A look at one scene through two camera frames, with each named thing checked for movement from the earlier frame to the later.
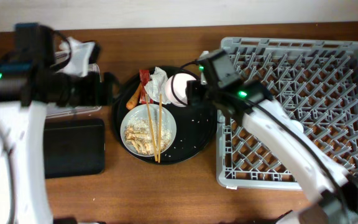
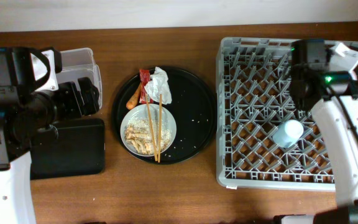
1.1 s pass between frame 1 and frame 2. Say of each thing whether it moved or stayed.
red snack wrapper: stayed
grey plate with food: stayed
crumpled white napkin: stayed
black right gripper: moved
